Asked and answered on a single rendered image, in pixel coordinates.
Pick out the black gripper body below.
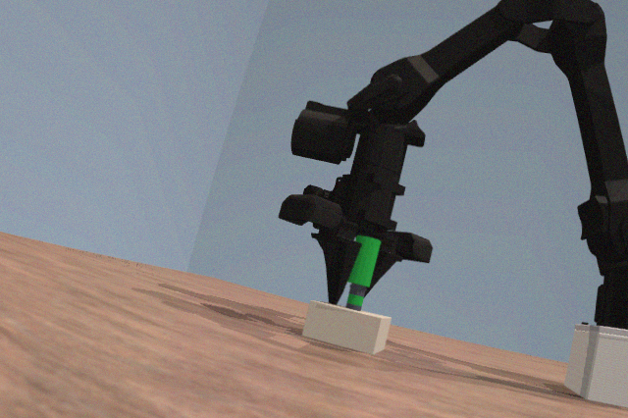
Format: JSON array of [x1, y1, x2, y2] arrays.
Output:
[[278, 164, 433, 263]]

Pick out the dark grey marker with green band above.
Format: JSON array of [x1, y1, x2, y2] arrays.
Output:
[[345, 284, 367, 311]]

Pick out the green marker cap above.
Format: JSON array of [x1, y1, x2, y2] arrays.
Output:
[[348, 235, 381, 287]]

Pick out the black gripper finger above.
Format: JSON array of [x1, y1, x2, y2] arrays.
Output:
[[364, 251, 403, 297], [311, 233, 362, 305]]

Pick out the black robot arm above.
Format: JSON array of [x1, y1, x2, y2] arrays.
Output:
[[291, 0, 628, 330]]

